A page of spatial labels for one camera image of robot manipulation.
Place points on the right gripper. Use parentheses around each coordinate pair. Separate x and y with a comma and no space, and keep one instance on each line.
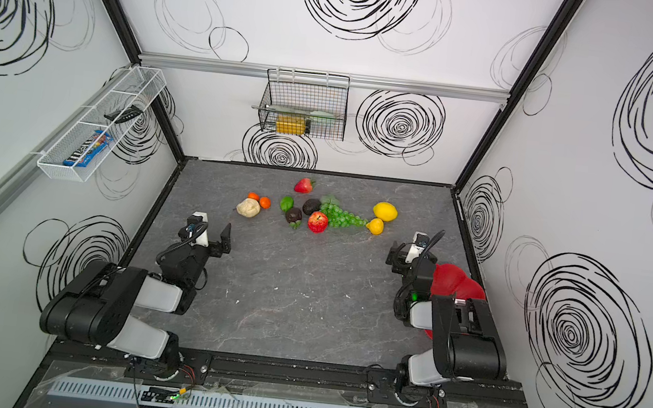
(397,257)

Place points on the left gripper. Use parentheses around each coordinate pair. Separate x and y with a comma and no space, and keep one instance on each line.
(215,246)

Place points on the large yellow lemon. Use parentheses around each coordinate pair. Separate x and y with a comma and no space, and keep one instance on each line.
(385,212)

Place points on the red flower-shaped fruit bowl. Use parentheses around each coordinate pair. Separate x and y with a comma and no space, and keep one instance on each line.
(450,280)

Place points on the red apple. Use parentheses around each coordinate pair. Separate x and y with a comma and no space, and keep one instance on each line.
(318,222)

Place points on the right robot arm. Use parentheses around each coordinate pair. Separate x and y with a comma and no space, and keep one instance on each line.
(443,301)

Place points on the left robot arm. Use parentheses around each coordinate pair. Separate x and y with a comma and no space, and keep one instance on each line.
(95,308)

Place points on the small yellow pear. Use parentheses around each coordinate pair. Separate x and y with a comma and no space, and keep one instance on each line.
(375,226)

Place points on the orange tangerine left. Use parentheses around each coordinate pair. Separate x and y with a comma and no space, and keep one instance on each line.
(253,196)

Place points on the orange tangerine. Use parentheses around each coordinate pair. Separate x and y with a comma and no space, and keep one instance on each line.
(265,203)
(253,196)

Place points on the orange tangerine right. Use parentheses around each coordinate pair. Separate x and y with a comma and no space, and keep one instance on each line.
(265,203)

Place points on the green lime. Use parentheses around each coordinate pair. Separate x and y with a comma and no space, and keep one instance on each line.
(286,203)

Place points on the dark purple mangosteen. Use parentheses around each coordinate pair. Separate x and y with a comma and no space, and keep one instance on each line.
(294,217)

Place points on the green grape bunch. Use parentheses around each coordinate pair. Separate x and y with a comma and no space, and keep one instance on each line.
(337,216)

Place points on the dark avocado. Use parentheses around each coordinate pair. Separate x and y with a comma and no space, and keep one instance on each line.
(311,206)

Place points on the red strawberry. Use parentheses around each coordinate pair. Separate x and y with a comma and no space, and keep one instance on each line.
(305,186)

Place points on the yellow sponge in basket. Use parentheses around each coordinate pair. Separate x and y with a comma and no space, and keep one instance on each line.
(291,125)

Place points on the black remote control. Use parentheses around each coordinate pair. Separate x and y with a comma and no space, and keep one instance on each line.
(123,116)

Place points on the blue candy packet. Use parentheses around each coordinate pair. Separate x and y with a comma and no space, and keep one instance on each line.
(97,142)

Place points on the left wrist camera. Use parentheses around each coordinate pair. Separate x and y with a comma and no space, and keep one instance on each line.
(197,224)

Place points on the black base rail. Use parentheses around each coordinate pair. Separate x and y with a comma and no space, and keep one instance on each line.
(372,383)

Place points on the white slotted cable duct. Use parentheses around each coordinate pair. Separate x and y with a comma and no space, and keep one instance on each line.
(154,397)

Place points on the black wire wall basket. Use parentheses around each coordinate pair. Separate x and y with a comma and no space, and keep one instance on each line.
(324,106)

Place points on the aluminium wall rail back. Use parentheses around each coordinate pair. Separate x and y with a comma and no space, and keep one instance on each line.
(218,66)

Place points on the white wire wall shelf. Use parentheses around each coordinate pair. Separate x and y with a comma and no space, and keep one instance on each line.
(140,87)

